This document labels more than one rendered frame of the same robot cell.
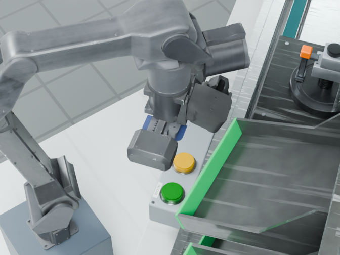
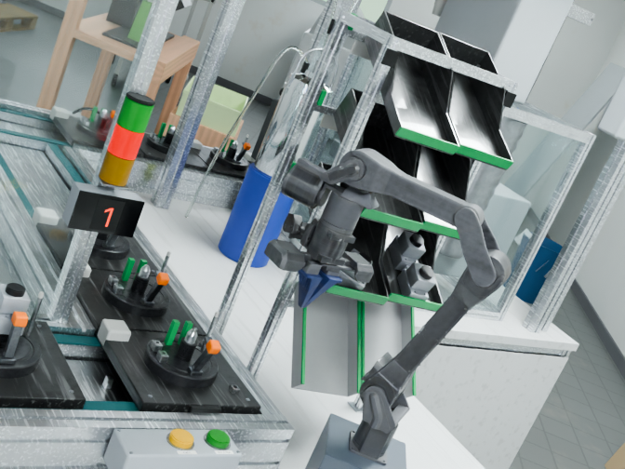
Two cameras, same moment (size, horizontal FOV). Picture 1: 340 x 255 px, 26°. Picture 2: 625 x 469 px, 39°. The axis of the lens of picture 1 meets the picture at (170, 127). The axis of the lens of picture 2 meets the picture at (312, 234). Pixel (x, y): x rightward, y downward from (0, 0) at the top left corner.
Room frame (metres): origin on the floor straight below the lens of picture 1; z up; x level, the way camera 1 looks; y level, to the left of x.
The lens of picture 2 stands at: (1.80, 0.71, 1.75)
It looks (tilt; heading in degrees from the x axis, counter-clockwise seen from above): 17 degrees down; 213
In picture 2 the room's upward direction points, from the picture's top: 23 degrees clockwise
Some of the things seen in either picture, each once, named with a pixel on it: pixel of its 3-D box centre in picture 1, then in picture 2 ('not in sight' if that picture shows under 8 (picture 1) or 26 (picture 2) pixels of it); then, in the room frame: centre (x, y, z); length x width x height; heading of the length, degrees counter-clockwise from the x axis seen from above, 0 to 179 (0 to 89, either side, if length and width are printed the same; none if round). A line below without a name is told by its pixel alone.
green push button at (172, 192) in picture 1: (172, 193); (217, 440); (0.70, 0.00, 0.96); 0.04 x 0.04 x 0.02
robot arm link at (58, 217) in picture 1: (47, 196); (386, 402); (0.58, 0.19, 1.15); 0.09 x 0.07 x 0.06; 16
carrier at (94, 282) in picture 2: not in sight; (140, 281); (0.54, -0.43, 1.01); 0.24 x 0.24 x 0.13; 71
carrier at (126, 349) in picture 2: not in sight; (186, 346); (0.62, -0.20, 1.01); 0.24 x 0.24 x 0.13; 71
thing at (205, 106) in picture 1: (207, 101); (308, 229); (0.62, -0.05, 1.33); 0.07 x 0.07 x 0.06; 73
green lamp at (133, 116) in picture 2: not in sight; (135, 113); (0.76, -0.38, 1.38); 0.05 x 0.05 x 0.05
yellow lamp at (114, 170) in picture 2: not in sight; (116, 167); (0.76, -0.38, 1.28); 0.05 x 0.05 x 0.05
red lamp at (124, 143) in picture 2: not in sight; (126, 140); (0.76, -0.38, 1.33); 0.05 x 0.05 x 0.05
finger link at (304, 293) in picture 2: not in sight; (299, 287); (0.65, 0.00, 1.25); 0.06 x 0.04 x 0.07; 71
